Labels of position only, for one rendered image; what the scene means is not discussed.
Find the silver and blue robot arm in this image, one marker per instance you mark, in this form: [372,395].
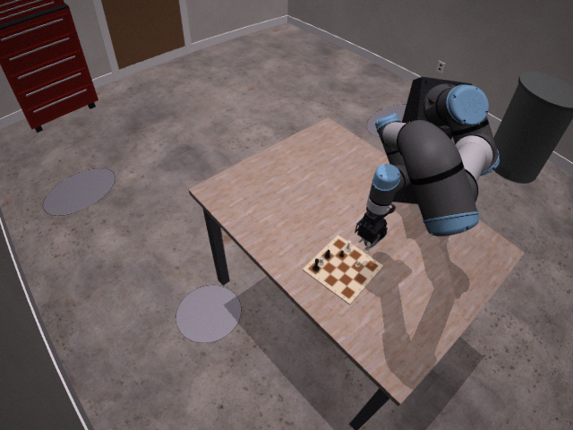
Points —
[430,161]

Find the chessboard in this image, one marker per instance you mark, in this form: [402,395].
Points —
[339,274]

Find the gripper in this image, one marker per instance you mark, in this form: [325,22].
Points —
[368,230]

